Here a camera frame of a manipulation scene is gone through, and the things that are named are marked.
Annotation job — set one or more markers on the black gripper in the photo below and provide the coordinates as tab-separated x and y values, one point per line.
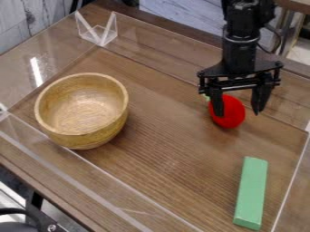
261	79

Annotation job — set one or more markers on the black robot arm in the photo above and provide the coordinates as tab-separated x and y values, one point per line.
240	71

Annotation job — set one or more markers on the green rectangular block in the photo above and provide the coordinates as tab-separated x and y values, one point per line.
250	200

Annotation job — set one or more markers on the wooden bowl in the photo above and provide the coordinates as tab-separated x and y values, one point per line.
82	110

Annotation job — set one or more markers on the clear acrylic corner bracket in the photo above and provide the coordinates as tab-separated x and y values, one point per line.
98	34

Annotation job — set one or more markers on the clear acrylic tray wall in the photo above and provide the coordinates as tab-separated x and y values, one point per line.
98	199

